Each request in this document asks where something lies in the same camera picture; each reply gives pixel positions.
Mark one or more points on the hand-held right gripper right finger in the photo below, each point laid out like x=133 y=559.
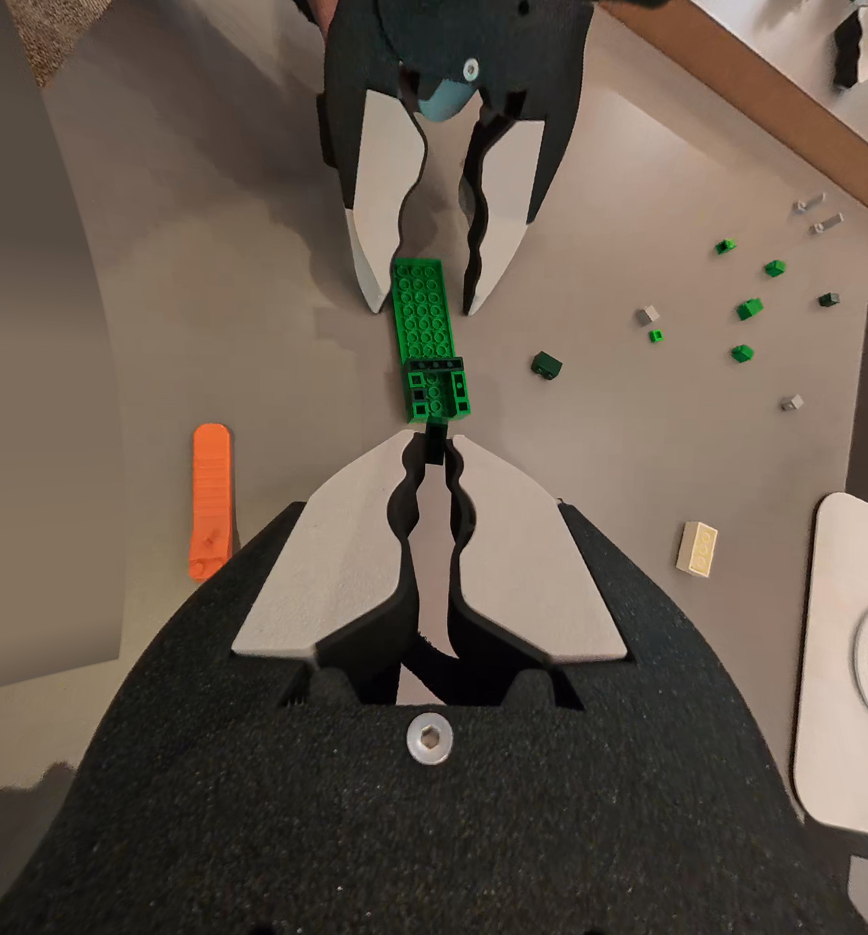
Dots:
x=536 y=577

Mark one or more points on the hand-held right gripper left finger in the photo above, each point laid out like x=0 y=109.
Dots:
x=317 y=570

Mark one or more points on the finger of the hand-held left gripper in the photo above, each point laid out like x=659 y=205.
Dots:
x=383 y=175
x=511 y=190

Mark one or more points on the green brick plate assembly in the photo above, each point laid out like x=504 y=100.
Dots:
x=425 y=321

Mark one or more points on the long dark green brick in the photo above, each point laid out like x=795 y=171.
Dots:
x=435 y=442

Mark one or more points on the orange brick separator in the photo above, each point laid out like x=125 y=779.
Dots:
x=210 y=497

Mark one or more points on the cream two-stud brick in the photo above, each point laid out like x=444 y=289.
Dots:
x=697 y=549

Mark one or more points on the dark green sloped brick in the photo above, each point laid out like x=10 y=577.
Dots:
x=547 y=365

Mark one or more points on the small grey brick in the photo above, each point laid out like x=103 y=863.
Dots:
x=647 y=315
x=792 y=403

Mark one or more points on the brown wooden strip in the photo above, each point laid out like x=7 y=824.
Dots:
x=770 y=97

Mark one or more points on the grey pin brick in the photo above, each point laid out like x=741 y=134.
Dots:
x=808 y=204
x=826 y=224

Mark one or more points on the white moulded plastic tray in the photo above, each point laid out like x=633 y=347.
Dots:
x=836 y=657

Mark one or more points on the black and white object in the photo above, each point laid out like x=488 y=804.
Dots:
x=854 y=44

